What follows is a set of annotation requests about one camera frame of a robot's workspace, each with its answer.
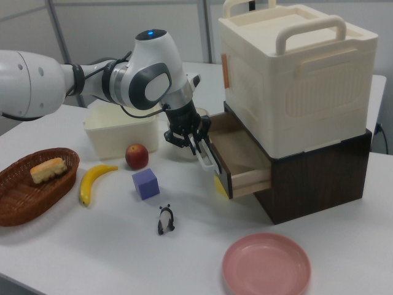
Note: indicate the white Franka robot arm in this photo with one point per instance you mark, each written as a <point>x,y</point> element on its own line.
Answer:
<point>147,77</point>

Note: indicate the bread piece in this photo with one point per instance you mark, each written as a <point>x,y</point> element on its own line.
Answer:
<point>47,170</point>

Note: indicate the yellow banana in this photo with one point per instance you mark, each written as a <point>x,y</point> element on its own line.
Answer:
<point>92,181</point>

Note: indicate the cream plastic tub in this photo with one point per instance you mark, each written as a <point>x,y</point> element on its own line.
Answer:
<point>122,135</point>

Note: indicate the dark wood drawer cabinet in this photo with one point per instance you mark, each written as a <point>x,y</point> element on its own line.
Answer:
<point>316,190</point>

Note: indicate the pink plate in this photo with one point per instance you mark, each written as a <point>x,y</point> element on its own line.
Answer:
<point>265,264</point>

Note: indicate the small beige lidded bin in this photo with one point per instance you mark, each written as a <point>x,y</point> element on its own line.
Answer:
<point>179,153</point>

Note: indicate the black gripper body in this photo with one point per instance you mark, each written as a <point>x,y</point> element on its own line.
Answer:
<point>184,123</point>

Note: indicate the yellow cube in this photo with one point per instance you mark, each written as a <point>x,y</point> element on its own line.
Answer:
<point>219,186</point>

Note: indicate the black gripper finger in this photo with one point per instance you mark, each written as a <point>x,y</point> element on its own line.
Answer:
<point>193,149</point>
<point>206,143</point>

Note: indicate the black pole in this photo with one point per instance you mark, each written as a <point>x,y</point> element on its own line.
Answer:
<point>251,3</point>

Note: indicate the brown wicker basket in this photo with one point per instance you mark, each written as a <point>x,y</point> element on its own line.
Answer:
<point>18,199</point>

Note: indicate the red apple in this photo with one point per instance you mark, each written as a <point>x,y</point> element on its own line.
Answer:
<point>136,156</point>

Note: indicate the purple cube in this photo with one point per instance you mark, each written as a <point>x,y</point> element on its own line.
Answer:
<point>146,184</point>

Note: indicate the panda figurine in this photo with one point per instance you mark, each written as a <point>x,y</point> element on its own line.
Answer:
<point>165,219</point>

